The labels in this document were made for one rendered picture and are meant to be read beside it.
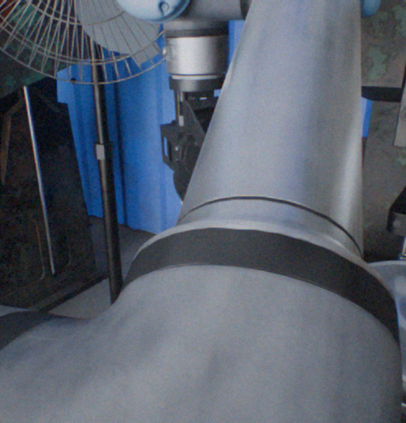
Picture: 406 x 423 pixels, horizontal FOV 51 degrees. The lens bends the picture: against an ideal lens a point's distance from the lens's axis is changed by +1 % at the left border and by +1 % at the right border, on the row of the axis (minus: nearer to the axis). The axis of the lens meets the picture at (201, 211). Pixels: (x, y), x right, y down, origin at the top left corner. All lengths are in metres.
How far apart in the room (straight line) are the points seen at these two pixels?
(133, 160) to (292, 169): 2.38
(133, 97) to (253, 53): 2.24
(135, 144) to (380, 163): 1.80
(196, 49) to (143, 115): 1.93
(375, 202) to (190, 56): 0.54
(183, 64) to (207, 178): 0.35
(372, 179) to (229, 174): 0.75
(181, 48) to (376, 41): 0.22
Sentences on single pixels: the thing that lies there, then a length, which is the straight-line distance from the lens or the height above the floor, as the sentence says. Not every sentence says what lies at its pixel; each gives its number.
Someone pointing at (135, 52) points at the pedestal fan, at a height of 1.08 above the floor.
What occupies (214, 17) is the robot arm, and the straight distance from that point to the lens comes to 0.41.
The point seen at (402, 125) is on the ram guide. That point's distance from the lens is 0.57.
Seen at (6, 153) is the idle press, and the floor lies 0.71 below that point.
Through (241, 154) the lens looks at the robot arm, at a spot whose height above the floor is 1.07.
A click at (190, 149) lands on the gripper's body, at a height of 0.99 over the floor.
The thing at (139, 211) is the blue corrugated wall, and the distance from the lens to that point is 2.63.
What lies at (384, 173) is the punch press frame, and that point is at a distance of 0.89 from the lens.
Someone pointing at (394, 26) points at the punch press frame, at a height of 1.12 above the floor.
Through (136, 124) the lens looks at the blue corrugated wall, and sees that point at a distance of 2.47.
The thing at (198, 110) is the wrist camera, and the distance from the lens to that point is 0.50.
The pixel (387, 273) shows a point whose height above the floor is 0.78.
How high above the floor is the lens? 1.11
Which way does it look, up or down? 22 degrees down
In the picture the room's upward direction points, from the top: straight up
